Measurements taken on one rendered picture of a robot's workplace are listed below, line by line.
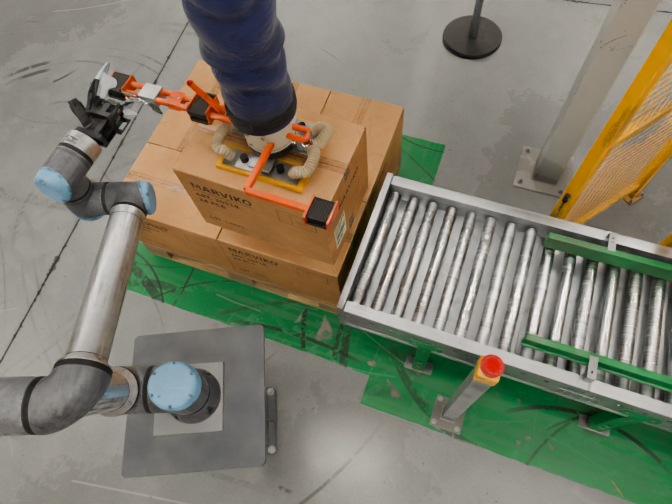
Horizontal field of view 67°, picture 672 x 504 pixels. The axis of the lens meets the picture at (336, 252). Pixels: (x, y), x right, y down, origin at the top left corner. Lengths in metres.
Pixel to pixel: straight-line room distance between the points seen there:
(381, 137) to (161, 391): 1.58
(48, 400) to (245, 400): 0.88
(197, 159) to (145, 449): 1.04
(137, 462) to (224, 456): 0.30
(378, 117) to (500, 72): 1.27
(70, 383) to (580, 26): 3.77
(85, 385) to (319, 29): 3.24
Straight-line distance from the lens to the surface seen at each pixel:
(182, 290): 2.97
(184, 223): 2.49
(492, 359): 1.62
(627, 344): 2.33
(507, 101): 3.55
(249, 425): 1.89
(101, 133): 1.48
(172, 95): 1.95
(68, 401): 1.17
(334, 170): 1.78
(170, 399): 1.68
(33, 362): 3.22
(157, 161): 2.74
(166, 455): 1.97
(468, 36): 3.87
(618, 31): 2.44
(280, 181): 1.76
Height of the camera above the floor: 2.58
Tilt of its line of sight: 64 degrees down
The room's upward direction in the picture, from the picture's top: 10 degrees counter-clockwise
